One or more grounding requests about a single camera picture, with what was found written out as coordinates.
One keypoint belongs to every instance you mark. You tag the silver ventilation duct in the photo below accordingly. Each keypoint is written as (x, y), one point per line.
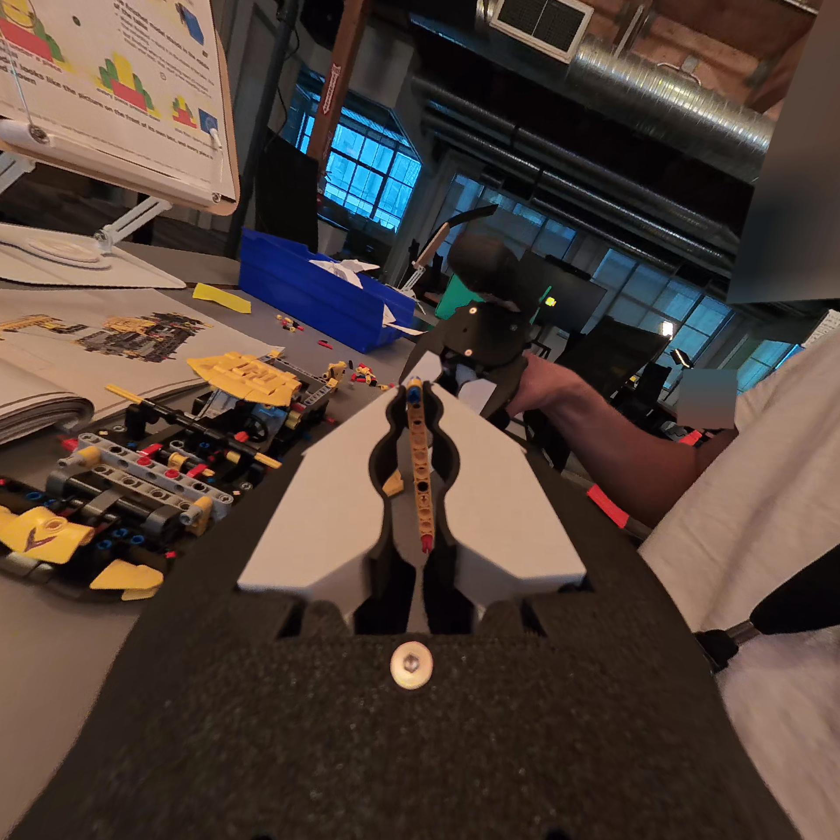
(669, 105)

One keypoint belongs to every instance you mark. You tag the grey desk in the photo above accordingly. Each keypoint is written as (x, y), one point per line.
(52, 689)

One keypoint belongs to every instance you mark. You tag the yellow paper scrap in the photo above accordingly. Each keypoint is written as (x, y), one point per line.
(220, 296)

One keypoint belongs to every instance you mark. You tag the person's right hand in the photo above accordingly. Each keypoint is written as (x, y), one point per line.
(544, 387)

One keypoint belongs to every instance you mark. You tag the small yellow curved panel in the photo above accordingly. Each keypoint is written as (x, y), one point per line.
(394, 484)

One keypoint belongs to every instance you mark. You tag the crumpled white paper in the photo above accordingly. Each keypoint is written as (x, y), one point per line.
(344, 269)

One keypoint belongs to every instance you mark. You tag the instruction booklet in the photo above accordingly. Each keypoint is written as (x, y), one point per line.
(65, 367)

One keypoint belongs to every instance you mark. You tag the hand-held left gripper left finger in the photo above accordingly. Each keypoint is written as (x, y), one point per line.
(315, 525)

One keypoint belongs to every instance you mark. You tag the blue pin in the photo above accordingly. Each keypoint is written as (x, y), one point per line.
(413, 392)

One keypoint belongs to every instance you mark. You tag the partly built yellow toy car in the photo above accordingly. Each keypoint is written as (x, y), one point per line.
(243, 374)

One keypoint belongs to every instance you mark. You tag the white ceiling air vent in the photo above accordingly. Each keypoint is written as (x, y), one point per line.
(544, 26)

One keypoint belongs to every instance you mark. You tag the printed instruction sheet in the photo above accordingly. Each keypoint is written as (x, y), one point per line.
(131, 79)

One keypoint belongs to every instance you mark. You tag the green bin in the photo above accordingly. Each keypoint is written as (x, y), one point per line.
(453, 295)

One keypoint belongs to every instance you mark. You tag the black studio light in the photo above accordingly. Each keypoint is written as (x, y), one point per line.
(681, 358)

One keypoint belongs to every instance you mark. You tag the wooden stick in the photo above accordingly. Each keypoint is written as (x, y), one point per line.
(433, 246)

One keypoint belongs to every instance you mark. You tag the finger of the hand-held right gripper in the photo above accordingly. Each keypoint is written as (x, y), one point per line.
(430, 367)
(478, 394)

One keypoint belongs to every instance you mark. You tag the large black monitor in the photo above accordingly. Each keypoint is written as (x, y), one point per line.
(571, 295)

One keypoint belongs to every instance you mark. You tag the blue storage bin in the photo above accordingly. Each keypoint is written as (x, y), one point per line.
(295, 295)

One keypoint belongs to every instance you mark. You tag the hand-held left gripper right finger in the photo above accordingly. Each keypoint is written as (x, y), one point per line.
(512, 525)

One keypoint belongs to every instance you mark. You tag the long yellow holed beam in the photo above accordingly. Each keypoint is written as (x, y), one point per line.
(420, 446)

